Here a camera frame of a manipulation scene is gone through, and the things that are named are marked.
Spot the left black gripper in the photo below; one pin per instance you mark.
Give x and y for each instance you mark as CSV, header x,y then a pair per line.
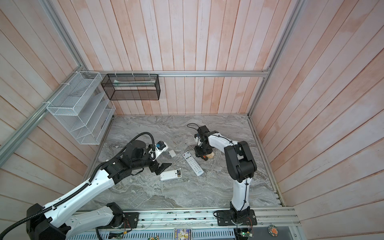
x,y
160,169

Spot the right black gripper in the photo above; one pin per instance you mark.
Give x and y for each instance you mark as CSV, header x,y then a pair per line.
x,y
198,152

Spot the white air conditioner remote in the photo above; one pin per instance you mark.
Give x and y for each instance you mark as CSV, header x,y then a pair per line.
x,y
170,175

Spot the white battery cover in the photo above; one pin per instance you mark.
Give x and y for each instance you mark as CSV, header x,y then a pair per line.
x,y
172,153

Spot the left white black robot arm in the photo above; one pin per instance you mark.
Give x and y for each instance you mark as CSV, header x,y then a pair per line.
x,y
58,220

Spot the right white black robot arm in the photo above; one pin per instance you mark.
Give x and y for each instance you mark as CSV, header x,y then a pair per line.
x,y
241,167

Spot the long white TV remote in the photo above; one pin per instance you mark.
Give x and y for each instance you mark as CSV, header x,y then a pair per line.
x,y
193,164

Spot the small beige round toy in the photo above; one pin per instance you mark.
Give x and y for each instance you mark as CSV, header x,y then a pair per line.
x,y
211,155

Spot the colourful card box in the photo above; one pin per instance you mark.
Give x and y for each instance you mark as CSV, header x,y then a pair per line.
x,y
183,234

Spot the black mesh basket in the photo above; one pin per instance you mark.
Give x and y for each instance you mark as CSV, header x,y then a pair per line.
x,y
132,87

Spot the small round orange object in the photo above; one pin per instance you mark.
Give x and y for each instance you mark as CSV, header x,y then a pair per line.
x,y
273,231

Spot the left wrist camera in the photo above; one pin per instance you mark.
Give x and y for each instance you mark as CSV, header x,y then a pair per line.
x,y
160,147

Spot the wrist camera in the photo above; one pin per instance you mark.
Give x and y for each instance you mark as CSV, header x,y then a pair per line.
x,y
160,147
197,139

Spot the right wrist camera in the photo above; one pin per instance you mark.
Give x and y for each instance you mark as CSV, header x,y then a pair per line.
x,y
197,139

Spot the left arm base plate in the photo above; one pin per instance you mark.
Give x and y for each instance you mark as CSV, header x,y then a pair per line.
x,y
126,220

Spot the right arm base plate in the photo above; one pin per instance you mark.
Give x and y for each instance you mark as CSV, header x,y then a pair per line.
x,y
246,217

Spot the white wire mesh shelf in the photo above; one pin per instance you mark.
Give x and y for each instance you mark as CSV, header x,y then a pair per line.
x,y
82,110

